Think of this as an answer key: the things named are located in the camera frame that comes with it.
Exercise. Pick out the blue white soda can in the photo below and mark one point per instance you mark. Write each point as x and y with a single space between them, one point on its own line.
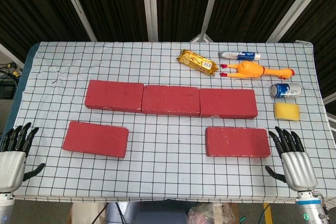
286 90

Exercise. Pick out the white black checkered tablecloth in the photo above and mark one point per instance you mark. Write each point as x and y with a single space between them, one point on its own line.
168 155

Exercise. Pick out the white metal frame bar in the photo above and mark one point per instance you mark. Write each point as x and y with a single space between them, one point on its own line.
11 56

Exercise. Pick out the clear plastic bag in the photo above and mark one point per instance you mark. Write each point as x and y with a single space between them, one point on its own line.
210 214

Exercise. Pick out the yellow rubber chicken toy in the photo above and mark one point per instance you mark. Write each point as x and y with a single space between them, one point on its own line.
249 69

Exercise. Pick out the white blue toothpaste tube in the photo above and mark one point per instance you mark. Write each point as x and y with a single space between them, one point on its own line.
239 55

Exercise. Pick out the white metal frame post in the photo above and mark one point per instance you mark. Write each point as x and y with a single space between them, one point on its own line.
150 6
294 6
78 9
212 1

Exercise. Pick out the gold foil biscuit packet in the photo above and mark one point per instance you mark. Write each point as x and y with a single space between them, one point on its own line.
198 61

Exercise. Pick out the white sack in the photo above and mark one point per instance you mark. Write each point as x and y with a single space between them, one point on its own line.
84 214

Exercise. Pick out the dark brown curtain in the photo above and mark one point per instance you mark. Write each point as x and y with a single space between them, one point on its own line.
118 3

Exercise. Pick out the red brick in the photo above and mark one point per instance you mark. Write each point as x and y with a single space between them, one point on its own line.
95 138
228 102
237 141
114 94
170 99

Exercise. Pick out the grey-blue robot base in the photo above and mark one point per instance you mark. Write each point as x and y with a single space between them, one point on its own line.
152 213

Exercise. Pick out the yellow sponge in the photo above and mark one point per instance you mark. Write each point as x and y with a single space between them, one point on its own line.
286 111

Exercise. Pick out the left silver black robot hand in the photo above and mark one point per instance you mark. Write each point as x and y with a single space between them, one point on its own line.
10 166

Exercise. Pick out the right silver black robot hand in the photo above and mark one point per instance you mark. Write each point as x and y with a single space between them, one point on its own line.
299 171

